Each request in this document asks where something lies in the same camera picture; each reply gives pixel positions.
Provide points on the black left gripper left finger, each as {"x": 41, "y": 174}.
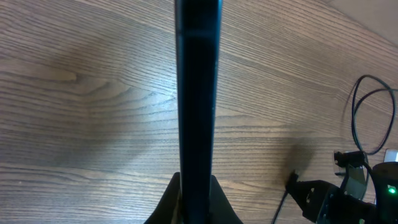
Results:
{"x": 168, "y": 209}

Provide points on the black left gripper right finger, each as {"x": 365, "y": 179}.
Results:
{"x": 221, "y": 211}

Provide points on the blue Galaxy smartphone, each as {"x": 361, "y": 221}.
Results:
{"x": 197, "y": 32}

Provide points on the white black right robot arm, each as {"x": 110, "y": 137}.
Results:
{"x": 384, "y": 178}

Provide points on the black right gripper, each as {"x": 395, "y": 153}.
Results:
{"x": 320, "y": 199}

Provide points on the white power strip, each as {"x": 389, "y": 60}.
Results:
{"x": 391, "y": 155}

